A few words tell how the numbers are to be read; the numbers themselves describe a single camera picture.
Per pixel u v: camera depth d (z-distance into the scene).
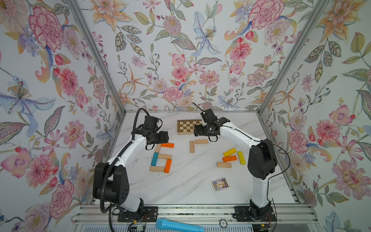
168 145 1.00
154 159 0.95
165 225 0.68
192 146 1.00
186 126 1.07
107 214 0.74
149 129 0.68
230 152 0.95
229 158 0.93
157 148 0.98
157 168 0.89
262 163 0.51
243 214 0.73
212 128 0.68
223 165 0.91
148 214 0.73
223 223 0.72
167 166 0.91
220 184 0.82
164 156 0.95
